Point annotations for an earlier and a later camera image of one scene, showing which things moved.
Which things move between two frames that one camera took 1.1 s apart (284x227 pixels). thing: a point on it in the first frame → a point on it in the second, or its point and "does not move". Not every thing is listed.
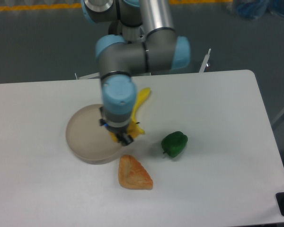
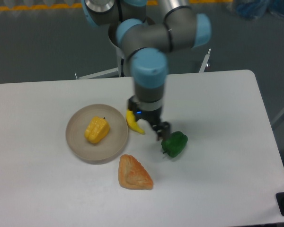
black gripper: [118, 124] → [151, 111]
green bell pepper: [173, 143] does not move
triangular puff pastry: [132, 174] does not move
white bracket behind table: [204, 63] does not move
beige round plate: [88, 140] does not move
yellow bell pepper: [114, 137] → [97, 130]
